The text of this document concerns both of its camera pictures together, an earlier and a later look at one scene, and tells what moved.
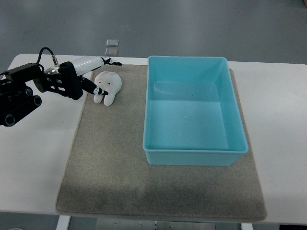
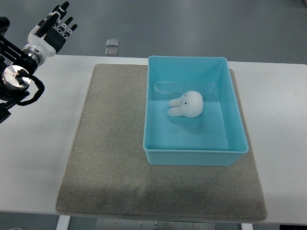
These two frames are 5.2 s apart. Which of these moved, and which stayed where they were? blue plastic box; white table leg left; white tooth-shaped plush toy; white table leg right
Moved: white tooth-shaped plush toy
Stayed: white table leg left; blue plastic box; white table leg right
